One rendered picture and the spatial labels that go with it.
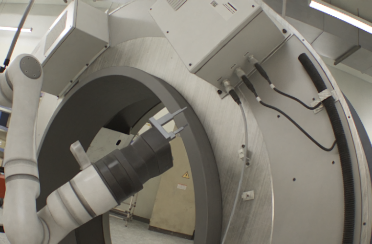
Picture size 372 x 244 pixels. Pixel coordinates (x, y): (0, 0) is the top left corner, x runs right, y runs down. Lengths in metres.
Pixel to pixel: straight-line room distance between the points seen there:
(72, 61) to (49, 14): 6.62
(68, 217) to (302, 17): 4.06
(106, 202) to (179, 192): 4.98
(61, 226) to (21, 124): 0.19
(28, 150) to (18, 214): 0.12
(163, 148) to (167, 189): 4.97
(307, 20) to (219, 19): 3.77
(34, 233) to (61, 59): 0.72
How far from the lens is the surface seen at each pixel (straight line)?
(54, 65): 1.09
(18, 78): 0.59
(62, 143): 1.17
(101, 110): 1.10
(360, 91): 7.46
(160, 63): 0.79
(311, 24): 4.29
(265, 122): 0.57
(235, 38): 0.54
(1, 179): 1.87
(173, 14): 0.64
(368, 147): 0.95
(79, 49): 1.03
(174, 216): 5.50
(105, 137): 1.27
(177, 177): 5.42
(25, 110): 0.56
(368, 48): 4.71
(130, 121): 1.38
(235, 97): 0.57
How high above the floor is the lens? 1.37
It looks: 5 degrees up
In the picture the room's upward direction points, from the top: 14 degrees clockwise
